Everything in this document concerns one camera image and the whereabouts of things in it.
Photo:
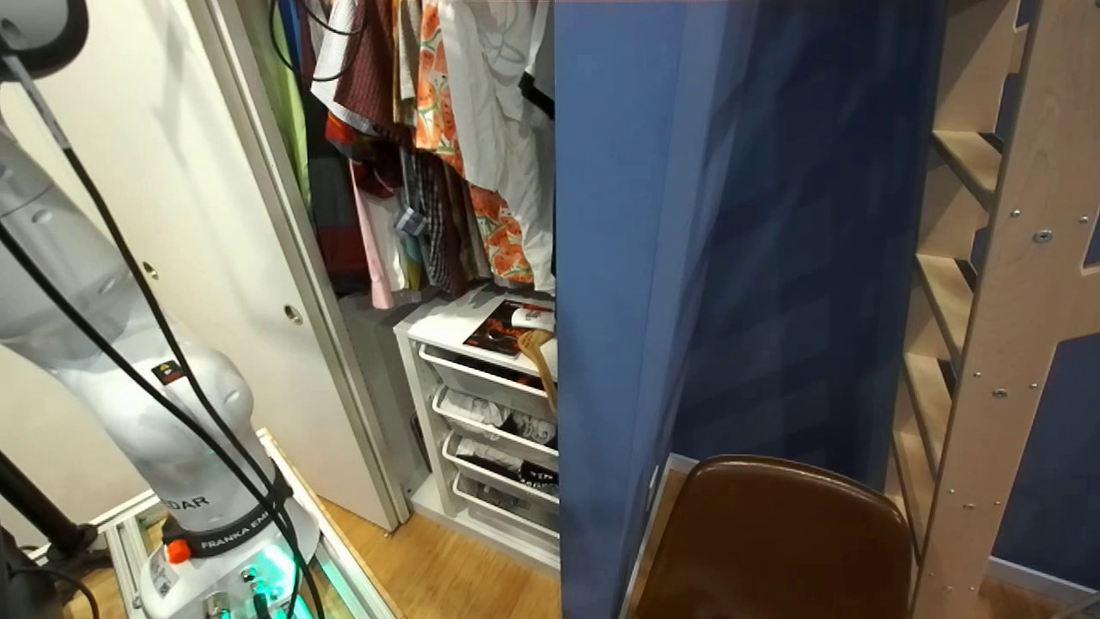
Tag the plain white shirt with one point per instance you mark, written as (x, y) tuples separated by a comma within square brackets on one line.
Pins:
[(494, 126)]

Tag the orange watermelon print shirt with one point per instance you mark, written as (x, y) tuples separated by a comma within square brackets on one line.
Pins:
[(433, 103)]

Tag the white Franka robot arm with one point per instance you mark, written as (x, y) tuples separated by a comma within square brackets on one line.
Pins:
[(105, 346)]

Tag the white robot base cart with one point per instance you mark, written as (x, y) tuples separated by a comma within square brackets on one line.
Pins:
[(229, 587)]

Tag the light wooden hanger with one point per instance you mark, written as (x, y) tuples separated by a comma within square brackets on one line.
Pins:
[(537, 356)]

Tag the dark cover magazine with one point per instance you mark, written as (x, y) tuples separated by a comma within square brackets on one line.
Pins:
[(502, 329)]

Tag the dark patterned garment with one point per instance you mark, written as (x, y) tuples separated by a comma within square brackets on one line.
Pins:
[(441, 229)]

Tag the white drawer unit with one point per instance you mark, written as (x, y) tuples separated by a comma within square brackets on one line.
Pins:
[(413, 356)]

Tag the pink garment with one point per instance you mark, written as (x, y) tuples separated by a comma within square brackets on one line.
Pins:
[(379, 240)]

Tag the dark navy curtain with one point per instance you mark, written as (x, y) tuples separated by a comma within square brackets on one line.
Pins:
[(825, 229)]

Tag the dark red garment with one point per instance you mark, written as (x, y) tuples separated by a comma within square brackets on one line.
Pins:
[(366, 71)]

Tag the white closet door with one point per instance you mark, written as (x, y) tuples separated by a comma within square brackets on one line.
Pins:
[(229, 229)]

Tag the green garment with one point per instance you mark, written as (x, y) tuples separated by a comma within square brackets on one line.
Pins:
[(287, 103)]

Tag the orange round button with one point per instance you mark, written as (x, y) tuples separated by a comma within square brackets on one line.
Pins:
[(177, 552)]

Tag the light wooden ladder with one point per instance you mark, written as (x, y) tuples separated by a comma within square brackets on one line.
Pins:
[(1031, 286)]

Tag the black stand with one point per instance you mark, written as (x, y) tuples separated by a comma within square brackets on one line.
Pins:
[(34, 504)]

